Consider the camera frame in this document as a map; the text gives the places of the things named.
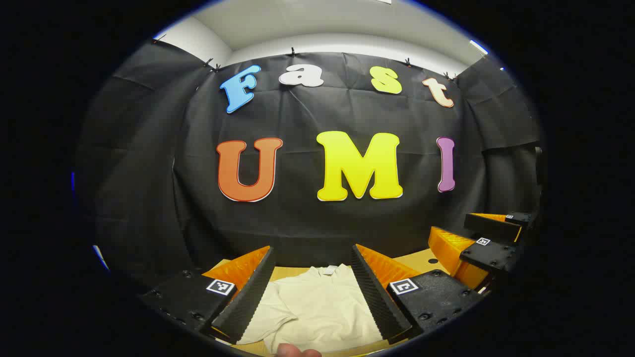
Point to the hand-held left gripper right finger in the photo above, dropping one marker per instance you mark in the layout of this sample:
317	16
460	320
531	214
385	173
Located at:
377	297

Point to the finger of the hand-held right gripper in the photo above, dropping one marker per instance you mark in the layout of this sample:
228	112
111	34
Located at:
491	255
491	227

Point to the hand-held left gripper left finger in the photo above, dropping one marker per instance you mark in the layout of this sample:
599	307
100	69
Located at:
248	297

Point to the cream long-sleeved sweater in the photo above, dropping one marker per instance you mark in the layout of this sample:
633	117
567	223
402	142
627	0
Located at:
317	307

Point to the black backdrop cloth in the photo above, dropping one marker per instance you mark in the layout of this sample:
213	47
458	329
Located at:
307	223

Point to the ceiling light strip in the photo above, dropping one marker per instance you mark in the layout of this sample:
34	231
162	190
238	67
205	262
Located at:
478	47

